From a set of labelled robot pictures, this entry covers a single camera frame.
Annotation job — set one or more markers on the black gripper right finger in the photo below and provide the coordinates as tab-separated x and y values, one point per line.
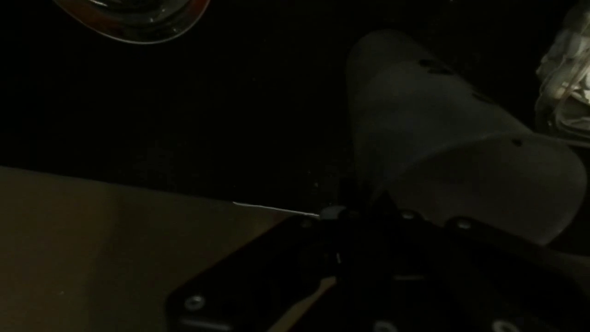
497	283

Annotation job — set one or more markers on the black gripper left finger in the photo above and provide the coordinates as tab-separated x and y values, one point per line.
257	284

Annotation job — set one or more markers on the translucent plastic cup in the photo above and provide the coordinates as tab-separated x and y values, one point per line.
436	146

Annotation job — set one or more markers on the small glass bowl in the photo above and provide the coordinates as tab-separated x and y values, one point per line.
137	21

